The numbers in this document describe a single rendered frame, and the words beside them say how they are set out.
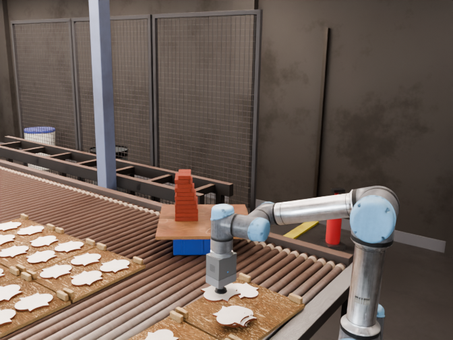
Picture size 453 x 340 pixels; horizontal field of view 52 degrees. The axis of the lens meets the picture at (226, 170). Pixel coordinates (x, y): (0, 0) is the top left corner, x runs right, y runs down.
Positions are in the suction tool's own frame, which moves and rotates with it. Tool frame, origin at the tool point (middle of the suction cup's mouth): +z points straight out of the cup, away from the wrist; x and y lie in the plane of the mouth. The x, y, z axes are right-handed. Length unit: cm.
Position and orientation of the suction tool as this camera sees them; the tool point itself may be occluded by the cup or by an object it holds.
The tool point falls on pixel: (220, 294)
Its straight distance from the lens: 163.8
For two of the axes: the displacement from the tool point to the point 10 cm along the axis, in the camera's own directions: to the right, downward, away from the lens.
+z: -0.2, 9.7, 2.4
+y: -7.1, 1.6, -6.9
